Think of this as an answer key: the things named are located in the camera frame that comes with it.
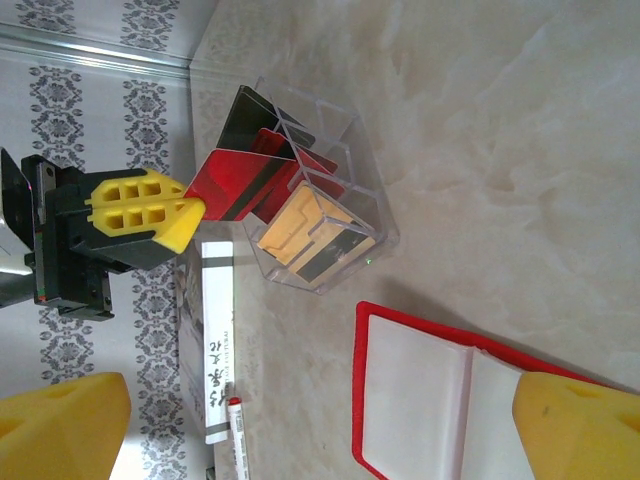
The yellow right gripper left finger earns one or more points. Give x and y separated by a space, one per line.
60 430

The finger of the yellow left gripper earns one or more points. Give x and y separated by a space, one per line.
165 192
185 220

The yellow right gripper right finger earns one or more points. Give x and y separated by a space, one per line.
580 435

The black plastic card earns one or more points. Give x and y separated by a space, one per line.
250 120

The white book with bread photo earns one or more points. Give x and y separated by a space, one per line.
217 325

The gold card with black stripe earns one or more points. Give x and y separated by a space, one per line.
340 255

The red card with black stripe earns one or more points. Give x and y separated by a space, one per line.
230 185

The white red marker pen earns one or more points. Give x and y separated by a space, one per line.
236 430

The red plastic card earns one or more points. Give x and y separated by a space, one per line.
320 160

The red card holder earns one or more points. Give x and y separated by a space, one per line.
415 390

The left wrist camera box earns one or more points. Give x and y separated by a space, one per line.
12 225

